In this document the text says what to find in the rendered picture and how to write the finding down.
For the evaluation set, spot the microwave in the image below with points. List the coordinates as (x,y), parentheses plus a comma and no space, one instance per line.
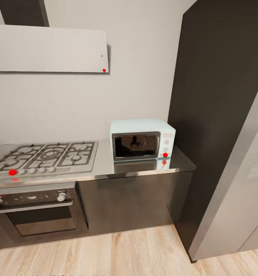
(135,139)

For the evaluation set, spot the burner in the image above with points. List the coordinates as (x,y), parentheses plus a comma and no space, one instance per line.
(41,159)

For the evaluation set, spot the fridge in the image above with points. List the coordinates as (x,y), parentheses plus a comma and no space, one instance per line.
(214,111)

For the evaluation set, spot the oven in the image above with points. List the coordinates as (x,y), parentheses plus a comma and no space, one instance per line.
(39,212)

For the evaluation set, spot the range hood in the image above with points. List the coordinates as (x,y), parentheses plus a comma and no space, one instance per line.
(28,43)

